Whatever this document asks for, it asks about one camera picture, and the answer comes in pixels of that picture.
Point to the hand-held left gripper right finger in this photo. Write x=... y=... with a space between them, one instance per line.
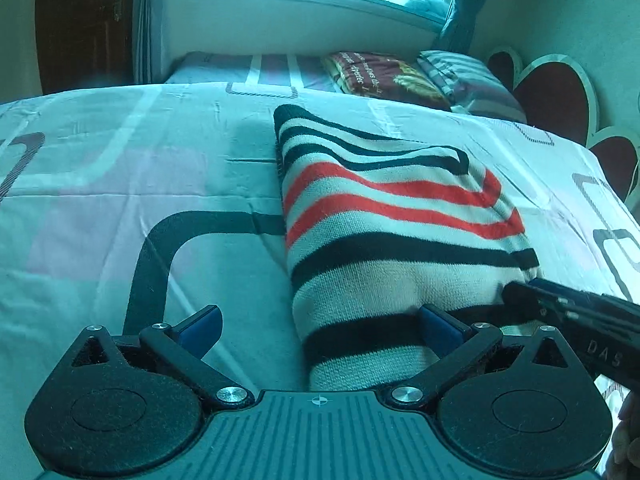
x=440 y=332

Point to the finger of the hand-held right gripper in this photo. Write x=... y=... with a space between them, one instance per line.
x=525 y=300

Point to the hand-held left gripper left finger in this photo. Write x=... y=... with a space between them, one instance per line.
x=200 y=332

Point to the striped knitted sweater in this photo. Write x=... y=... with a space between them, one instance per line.
x=380 y=240

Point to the person's right hand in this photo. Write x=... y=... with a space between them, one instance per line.
x=629 y=430

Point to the bed with patterned sheet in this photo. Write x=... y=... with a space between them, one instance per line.
x=150 y=160

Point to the heart-shaped headboard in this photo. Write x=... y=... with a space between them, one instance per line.
x=560 y=95

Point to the striped pillow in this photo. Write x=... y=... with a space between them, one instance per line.
x=465 y=82

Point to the folded red printed blanket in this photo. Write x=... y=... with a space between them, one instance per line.
x=385 y=77

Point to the bed with striped sheet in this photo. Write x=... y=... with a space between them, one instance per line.
x=225 y=67

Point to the teal curtain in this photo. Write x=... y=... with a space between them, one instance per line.
x=145 y=25
x=465 y=5

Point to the teal cushion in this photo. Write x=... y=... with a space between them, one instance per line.
x=415 y=2

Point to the dark wooden door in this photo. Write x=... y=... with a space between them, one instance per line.
x=80 y=25

